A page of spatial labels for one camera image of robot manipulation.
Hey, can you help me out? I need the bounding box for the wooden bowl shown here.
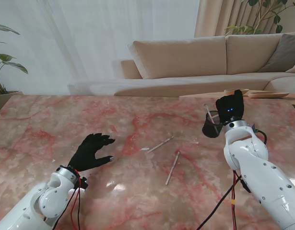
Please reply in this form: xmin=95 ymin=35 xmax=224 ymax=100
xmin=224 ymin=88 xmax=250 ymax=97

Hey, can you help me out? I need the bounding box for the beige sofa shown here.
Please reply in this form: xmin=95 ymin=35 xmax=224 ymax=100
xmin=67 ymin=32 xmax=295 ymax=98

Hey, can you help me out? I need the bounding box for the tall branching green plant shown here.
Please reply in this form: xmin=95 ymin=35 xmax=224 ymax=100
xmin=225 ymin=0 xmax=288 ymax=36

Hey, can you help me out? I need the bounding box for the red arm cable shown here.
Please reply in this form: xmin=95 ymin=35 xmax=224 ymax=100
xmin=232 ymin=171 xmax=243 ymax=230
xmin=70 ymin=169 xmax=81 ymax=230

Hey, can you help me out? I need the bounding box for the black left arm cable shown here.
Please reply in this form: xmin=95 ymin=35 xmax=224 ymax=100
xmin=52 ymin=188 xmax=82 ymax=230

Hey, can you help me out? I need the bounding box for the white sheer curtain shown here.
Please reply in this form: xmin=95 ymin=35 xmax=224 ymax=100
xmin=0 ymin=0 xmax=201 ymax=95

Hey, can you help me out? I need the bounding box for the grey sofa cushion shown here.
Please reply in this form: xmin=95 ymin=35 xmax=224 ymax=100
xmin=259 ymin=33 xmax=295 ymax=73

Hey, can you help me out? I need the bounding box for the flat wooden tray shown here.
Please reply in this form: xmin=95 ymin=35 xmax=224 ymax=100
xmin=248 ymin=91 xmax=290 ymax=99

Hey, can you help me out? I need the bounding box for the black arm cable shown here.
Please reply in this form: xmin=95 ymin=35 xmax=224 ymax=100
xmin=196 ymin=173 xmax=244 ymax=230
xmin=52 ymin=188 xmax=82 ymax=230

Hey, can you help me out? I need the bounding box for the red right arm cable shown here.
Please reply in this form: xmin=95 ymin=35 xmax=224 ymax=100
xmin=232 ymin=171 xmax=243 ymax=230

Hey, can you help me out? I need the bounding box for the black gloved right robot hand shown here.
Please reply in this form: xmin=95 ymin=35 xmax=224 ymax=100
xmin=215 ymin=89 xmax=245 ymax=124

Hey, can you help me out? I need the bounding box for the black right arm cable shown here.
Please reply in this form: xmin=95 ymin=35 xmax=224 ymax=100
xmin=196 ymin=173 xmax=244 ymax=230

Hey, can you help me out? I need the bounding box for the red left arm cable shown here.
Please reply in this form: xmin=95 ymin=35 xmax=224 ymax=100
xmin=70 ymin=169 xmax=81 ymax=230

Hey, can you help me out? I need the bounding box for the beige plant pot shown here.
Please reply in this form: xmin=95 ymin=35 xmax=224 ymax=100
xmin=0 ymin=90 xmax=24 ymax=112

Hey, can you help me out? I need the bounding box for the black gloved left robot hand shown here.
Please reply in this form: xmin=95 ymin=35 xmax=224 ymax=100
xmin=68 ymin=133 xmax=116 ymax=172

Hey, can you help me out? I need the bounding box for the beige curtain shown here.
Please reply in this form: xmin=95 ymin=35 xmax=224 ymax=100
xmin=194 ymin=0 xmax=295 ymax=39

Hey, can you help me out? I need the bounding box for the black mesh brush holder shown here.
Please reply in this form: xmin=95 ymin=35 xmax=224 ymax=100
xmin=201 ymin=110 xmax=226 ymax=138

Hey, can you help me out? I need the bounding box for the large leaf green houseplant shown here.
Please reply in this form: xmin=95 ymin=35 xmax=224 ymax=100
xmin=0 ymin=22 xmax=29 ymax=94

